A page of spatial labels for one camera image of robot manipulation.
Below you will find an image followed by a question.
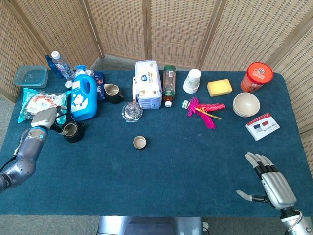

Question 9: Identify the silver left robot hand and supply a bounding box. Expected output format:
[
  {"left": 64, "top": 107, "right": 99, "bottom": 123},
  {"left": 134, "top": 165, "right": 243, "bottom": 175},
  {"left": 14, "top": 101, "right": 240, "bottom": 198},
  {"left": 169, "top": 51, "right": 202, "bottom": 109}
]
[{"left": 30, "top": 105, "right": 70, "bottom": 135}]

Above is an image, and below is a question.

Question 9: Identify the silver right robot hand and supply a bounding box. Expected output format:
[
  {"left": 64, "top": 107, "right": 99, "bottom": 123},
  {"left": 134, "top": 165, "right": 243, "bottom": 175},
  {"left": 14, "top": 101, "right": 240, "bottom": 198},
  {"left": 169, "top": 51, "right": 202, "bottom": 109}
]
[{"left": 236, "top": 152, "right": 297, "bottom": 211}]

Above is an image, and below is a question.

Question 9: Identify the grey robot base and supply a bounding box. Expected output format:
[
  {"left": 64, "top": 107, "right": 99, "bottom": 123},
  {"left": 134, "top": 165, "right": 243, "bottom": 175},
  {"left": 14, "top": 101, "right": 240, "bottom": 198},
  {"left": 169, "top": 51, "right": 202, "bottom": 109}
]
[{"left": 97, "top": 216, "right": 204, "bottom": 235}]

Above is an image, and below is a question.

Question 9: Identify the white green snack bag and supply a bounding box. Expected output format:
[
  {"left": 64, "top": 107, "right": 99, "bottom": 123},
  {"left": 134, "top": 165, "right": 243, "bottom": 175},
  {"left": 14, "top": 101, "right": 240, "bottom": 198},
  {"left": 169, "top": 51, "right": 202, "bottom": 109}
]
[{"left": 17, "top": 88, "right": 72, "bottom": 124}]

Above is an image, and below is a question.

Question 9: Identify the blue detergent bottle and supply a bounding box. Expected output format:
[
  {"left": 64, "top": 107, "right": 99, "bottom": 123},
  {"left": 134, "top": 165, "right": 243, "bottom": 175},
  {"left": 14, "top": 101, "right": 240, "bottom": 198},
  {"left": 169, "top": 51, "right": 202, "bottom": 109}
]
[{"left": 70, "top": 74, "right": 98, "bottom": 121}]

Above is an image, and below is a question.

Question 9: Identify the clear plastic food container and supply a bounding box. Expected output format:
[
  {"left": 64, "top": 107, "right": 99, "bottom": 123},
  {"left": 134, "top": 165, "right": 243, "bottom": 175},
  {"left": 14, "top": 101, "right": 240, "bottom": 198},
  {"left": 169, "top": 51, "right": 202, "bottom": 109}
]
[{"left": 14, "top": 65, "right": 49, "bottom": 89}]

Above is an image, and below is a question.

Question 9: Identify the dark blue plastic bottle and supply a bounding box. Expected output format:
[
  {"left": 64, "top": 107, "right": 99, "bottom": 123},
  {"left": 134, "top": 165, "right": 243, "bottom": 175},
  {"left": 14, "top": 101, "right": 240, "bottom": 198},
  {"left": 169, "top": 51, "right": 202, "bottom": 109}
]
[{"left": 45, "top": 54, "right": 64, "bottom": 79}]

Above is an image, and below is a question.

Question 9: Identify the clear water bottle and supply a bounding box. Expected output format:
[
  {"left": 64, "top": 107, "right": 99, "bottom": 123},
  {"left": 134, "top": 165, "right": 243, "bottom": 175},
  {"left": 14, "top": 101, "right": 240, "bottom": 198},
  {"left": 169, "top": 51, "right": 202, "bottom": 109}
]
[{"left": 50, "top": 50, "right": 75, "bottom": 81}]

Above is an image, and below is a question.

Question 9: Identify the blue white plastic packet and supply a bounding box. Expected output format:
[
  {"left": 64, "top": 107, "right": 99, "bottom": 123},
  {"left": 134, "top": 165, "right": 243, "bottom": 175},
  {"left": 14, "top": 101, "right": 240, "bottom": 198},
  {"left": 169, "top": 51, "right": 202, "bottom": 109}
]
[{"left": 74, "top": 64, "right": 95, "bottom": 78}]

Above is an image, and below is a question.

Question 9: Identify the white red card pack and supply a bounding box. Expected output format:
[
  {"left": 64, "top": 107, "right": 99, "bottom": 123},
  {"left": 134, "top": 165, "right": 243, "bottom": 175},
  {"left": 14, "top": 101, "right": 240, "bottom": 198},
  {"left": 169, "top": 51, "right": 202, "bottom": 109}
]
[{"left": 245, "top": 112, "right": 280, "bottom": 141}]

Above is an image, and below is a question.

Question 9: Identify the dark blue printed box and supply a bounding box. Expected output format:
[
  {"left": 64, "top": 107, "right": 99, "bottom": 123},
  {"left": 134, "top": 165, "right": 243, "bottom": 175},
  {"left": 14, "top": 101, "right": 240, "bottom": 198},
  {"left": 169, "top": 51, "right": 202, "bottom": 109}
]
[{"left": 93, "top": 72, "right": 106, "bottom": 103}]

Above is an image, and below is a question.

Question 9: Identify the black ceramic pitcher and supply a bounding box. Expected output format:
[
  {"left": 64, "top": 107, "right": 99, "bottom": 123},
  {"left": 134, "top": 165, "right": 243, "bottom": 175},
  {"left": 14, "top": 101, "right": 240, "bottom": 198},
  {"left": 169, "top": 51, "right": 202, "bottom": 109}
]
[{"left": 103, "top": 83, "right": 126, "bottom": 104}]

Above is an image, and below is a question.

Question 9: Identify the beige bowl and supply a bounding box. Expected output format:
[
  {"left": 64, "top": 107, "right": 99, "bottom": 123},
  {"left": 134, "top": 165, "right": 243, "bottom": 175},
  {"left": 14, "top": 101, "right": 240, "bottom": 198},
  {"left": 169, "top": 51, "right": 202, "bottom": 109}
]
[
  {"left": 232, "top": 102, "right": 260, "bottom": 118},
  {"left": 233, "top": 92, "right": 261, "bottom": 114}
]

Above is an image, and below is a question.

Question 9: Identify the colourful feather shuttlecock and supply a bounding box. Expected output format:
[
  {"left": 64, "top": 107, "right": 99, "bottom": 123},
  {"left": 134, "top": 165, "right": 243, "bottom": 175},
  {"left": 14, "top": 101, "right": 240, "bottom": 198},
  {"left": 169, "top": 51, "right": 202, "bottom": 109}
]
[{"left": 181, "top": 97, "right": 226, "bottom": 130}]

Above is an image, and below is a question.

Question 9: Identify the blue carpet table cover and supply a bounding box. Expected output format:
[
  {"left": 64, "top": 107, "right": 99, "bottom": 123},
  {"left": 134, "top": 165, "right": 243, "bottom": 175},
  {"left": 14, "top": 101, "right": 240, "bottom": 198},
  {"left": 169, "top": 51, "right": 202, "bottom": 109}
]
[{"left": 0, "top": 70, "right": 313, "bottom": 217}]

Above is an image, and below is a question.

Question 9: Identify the white tissue pack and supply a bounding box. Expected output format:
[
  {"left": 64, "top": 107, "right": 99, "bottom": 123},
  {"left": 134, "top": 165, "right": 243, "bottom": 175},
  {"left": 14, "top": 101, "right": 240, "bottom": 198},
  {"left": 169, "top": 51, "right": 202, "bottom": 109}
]
[{"left": 132, "top": 60, "right": 163, "bottom": 110}]

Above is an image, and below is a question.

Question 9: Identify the orange lidded canister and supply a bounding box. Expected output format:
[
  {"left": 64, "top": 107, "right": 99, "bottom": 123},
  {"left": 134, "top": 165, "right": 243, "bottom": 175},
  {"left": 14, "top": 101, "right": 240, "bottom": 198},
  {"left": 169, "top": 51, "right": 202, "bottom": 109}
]
[{"left": 240, "top": 62, "right": 274, "bottom": 93}]

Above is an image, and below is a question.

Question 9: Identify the yellow sponge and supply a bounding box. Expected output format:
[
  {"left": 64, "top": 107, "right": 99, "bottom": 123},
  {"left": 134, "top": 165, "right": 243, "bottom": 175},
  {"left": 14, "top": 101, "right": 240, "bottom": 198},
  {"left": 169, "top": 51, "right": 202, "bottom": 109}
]
[{"left": 206, "top": 78, "right": 233, "bottom": 97}]

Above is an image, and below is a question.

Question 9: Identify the brown tea plastic bottle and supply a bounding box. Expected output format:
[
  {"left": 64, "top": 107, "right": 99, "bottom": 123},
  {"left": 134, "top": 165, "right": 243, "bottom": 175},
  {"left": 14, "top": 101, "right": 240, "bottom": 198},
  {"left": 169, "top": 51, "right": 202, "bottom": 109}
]
[{"left": 162, "top": 64, "right": 177, "bottom": 108}]

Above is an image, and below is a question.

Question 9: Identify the white paper cup stack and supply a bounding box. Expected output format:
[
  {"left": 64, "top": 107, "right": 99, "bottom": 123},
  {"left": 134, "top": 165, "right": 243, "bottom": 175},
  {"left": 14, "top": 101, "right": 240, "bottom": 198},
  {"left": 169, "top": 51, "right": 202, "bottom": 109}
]
[{"left": 183, "top": 68, "right": 201, "bottom": 94}]

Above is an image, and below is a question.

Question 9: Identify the wicker folding screen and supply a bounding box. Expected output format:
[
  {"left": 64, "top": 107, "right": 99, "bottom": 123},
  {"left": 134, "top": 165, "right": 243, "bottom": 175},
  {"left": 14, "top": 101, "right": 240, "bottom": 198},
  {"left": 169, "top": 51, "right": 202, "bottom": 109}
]
[{"left": 0, "top": 0, "right": 313, "bottom": 177}]

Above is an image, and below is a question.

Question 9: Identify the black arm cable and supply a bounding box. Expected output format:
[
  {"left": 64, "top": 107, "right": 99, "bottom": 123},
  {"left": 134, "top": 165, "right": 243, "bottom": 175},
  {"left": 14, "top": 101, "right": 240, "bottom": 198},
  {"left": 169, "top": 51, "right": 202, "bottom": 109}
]
[{"left": 0, "top": 133, "right": 26, "bottom": 173}]

